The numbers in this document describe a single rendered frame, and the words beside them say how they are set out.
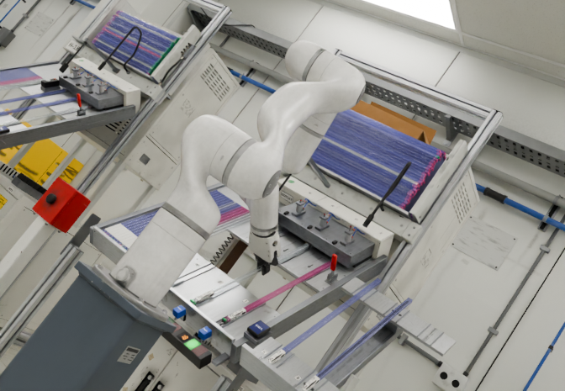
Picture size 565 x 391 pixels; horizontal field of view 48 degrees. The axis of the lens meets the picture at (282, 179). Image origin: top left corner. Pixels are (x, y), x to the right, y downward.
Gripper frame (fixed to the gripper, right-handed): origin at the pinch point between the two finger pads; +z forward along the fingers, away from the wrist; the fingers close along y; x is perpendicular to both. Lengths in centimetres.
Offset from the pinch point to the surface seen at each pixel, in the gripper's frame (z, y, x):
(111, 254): -1.6, 36.5, 31.5
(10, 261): 23, 85, 46
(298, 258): 3.9, -2.2, -13.9
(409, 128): 0, 18, -106
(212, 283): -1.7, 4.2, 17.6
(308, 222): 0.2, 5.0, -27.0
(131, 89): -1, 128, -40
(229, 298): -1.7, -3.8, 18.0
